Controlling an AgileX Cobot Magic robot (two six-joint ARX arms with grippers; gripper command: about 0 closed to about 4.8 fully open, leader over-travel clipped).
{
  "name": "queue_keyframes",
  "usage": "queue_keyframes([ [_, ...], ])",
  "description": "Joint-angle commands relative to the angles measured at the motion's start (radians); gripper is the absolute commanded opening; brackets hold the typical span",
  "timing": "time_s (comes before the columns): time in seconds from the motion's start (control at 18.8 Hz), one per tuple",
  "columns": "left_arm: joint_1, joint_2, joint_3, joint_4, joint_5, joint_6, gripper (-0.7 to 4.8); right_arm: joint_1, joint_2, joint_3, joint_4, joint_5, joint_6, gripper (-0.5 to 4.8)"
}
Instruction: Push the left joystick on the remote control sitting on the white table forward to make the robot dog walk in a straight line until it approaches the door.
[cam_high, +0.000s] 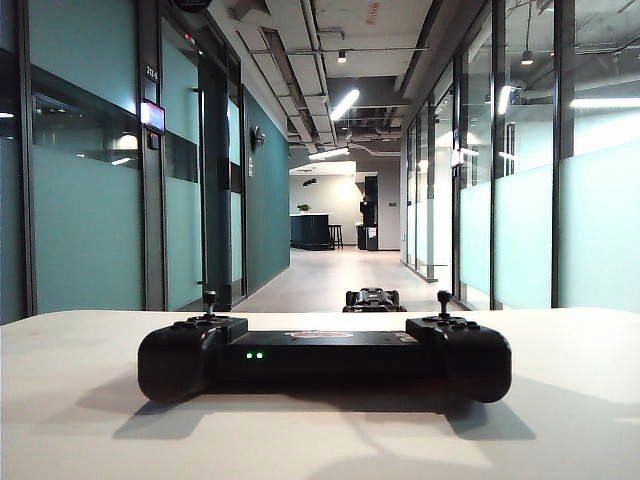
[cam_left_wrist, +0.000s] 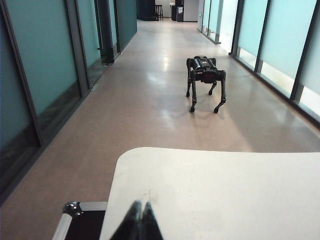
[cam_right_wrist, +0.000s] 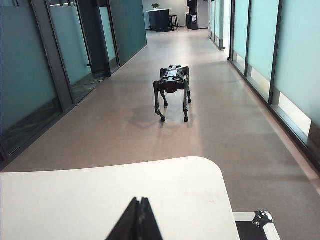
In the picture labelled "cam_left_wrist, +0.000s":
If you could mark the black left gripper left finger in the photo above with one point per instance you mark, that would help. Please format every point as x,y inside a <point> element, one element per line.
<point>130,225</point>

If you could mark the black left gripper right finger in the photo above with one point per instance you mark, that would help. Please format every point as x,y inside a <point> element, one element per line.
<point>150,225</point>

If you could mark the black quadruped robot dog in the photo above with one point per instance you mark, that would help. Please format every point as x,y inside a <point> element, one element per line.
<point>207,73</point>

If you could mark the black case with aluminium edges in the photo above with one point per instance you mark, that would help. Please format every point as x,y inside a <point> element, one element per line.
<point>85,225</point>

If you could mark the dark wooden bar stool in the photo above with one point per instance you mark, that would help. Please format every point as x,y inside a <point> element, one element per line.
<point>159,11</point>

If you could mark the black floor box white label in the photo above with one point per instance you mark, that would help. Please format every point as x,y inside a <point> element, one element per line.
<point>179,12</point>

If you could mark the dark teal counter cabinet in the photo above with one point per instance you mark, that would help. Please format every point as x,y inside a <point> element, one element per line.
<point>146,10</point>

